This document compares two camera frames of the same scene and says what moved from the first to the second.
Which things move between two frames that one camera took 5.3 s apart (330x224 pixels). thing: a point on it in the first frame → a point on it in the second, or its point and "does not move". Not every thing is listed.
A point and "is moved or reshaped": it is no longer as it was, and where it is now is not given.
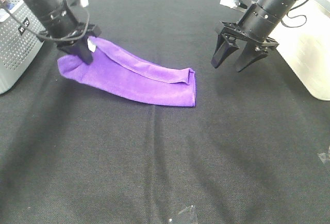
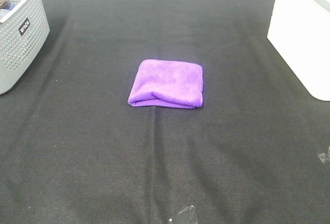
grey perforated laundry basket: [22, 35] does not move
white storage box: [303, 39] does not move
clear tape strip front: [188, 216] does not move
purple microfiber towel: [115, 68] is moved or reshaped
